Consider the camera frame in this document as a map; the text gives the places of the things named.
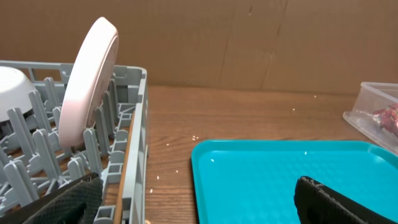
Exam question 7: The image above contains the grey plastic dish rack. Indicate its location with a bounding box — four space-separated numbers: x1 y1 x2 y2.
1 60 148 223

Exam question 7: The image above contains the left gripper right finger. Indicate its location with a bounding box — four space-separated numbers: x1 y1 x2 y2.
294 176 397 224

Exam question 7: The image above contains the clear plastic storage bin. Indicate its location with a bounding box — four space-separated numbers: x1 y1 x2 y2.
343 82 397 154

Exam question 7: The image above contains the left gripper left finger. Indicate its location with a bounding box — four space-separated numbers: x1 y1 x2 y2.
1 172 103 224

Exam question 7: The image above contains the red silver snack wrapper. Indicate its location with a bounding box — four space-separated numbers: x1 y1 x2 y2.
372 103 397 137

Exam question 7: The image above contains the grey green bowl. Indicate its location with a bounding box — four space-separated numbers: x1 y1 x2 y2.
1 66 35 122

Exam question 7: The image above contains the wooden chopstick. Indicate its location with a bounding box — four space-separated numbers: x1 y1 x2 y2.
113 112 135 224

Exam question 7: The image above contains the large white dinner plate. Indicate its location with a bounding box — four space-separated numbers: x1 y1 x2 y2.
58 17 119 147

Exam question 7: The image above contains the teal serving tray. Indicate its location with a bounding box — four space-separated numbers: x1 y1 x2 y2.
191 140 397 223

